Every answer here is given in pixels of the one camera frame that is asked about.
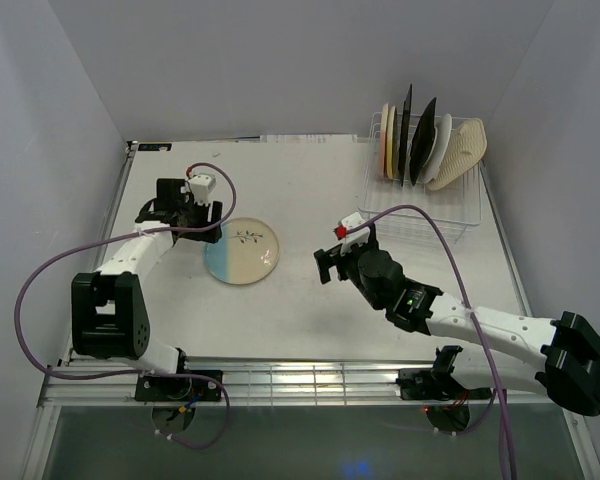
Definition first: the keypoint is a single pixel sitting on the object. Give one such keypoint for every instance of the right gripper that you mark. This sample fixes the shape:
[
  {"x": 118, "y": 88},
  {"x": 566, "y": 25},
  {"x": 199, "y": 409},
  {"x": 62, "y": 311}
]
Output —
[{"x": 333, "y": 256}]

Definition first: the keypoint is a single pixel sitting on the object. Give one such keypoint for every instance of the orange woven square plate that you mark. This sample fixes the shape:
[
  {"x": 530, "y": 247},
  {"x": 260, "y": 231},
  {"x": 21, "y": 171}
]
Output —
[{"x": 466, "y": 148}]

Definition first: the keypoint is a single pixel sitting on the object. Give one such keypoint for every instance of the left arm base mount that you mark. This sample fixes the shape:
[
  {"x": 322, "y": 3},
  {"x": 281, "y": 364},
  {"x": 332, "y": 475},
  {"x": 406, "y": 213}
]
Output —
[{"x": 160, "y": 389}]

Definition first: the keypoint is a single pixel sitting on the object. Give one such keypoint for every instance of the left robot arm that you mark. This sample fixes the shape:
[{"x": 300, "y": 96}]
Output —
[{"x": 109, "y": 315}]

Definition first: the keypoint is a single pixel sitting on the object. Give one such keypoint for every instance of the white wire dish rack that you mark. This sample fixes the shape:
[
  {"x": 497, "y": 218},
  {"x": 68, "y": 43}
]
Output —
[{"x": 457, "y": 208}]

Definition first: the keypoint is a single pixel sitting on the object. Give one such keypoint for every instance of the blue label sticker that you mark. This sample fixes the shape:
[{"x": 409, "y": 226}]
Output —
[{"x": 155, "y": 147}]

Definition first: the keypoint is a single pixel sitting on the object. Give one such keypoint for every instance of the green rimmed white plate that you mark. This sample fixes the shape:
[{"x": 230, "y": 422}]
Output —
[{"x": 443, "y": 129}]

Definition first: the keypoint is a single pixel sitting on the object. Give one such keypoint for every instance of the aluminium frame rail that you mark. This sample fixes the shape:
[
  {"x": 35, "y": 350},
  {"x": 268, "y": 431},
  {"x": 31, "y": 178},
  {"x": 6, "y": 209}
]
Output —
[{"x": 249, "y": 384}]

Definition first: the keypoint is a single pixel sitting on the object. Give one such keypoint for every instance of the cream floral square plate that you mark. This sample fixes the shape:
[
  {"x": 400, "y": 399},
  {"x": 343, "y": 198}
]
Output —
[{"x": 404, "y": 132}]

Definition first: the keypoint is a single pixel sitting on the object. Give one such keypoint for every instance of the paper sheets at back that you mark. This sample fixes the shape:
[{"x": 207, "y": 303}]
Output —
[{"x": 309, "y": 139}]

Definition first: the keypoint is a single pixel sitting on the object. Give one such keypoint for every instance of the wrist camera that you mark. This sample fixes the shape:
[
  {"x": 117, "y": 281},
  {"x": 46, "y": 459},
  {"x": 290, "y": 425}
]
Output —
[
  {"x": 351, "y": 231},
  {"x": 200, "y": 186}
]

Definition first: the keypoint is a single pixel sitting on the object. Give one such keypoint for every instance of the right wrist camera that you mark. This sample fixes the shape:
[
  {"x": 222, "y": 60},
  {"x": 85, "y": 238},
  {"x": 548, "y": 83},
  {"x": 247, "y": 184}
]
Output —
[{"x": 351, "y": 231}]

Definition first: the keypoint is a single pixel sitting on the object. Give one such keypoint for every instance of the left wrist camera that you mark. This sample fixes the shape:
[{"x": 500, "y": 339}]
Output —
[{"x": 200, "y": 186}]

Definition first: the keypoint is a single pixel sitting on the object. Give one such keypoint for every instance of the pink cream round plate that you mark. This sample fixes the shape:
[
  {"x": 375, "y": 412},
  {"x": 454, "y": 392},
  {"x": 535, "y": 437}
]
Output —
[{"x": 383, "y": 141}]

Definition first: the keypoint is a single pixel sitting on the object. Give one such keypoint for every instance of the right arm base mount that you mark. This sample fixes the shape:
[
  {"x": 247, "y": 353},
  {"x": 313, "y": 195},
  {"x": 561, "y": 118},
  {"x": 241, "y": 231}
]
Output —
[{"x": 420, "y": 385}]

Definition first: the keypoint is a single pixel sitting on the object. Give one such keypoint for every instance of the black floral square plate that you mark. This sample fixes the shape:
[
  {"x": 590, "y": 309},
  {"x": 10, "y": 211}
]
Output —
[{"x": 422, "y": 141}]

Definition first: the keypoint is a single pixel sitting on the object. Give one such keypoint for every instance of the blue cream round plate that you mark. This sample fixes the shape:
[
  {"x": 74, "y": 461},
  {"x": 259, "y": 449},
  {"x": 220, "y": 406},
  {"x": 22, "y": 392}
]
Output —
[{"x": 246, "y": 253}]

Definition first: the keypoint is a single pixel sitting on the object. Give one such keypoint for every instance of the yellow cream round plate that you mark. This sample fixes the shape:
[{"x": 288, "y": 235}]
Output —
[{"x": 391, "y": 144}]

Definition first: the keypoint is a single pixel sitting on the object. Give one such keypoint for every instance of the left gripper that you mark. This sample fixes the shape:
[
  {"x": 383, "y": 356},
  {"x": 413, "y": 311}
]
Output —
[{"x": 204, "y": 210}]

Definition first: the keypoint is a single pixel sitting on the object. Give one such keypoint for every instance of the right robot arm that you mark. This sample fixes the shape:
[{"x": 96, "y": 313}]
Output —
[{"x": 556, "y": 357}]

